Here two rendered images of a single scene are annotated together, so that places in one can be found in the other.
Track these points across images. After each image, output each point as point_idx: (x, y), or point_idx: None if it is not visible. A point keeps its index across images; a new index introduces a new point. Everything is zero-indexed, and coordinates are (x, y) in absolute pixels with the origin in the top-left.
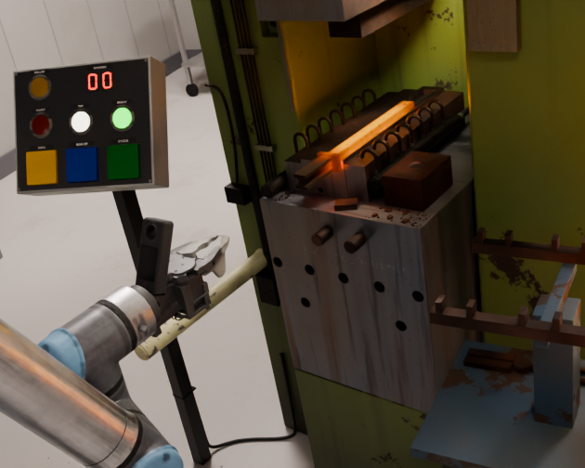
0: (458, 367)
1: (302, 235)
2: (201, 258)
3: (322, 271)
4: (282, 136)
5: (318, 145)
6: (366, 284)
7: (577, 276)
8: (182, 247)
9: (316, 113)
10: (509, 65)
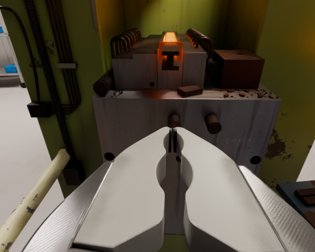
0: (305, 209)
1: (142, 127)
2: (269, 251)
3: None
4: (84, 54)
5: (130, 51)
6: None
7: (305, 126)
8: (86, 201)
9: (108, 38)
10: None
